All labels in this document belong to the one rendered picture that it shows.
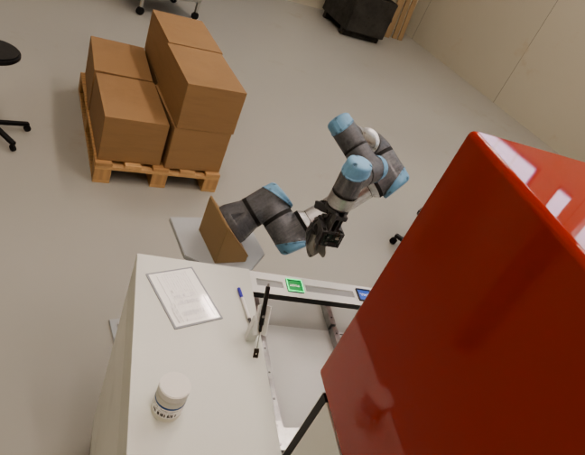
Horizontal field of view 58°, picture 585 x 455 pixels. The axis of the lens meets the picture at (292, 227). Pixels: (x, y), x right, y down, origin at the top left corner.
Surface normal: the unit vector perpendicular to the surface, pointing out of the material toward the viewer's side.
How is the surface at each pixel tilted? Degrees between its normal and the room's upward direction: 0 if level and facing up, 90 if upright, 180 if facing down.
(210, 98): 90
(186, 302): 0
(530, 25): 90
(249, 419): 0
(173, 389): 0
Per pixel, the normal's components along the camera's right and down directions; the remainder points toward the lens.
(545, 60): -0.85, 0.00
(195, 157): 0.39, 0.66
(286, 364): 0.35, -0.76
